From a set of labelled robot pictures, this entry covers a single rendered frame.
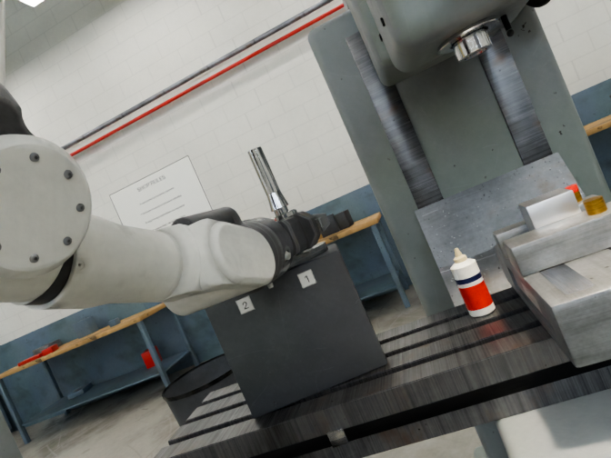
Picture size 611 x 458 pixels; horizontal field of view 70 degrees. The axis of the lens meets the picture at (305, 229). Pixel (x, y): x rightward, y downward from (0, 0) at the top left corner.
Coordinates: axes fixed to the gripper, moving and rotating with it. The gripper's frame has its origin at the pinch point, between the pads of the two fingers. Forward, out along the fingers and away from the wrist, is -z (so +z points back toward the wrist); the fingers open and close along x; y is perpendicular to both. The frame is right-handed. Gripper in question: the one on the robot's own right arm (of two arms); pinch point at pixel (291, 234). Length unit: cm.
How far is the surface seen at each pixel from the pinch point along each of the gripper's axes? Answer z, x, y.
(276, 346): 8.2, 6.0, 14.3
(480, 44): -1.3, -35.5, -13.5
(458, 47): -1.9, -33.0, -14.5
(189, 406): -97, 124, 59
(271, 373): 8.9, 8.3, 17.8
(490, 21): -0.4, -37.5, -15.4
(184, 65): -396, 207, -216
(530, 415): 10.3, -23.7, 31.2
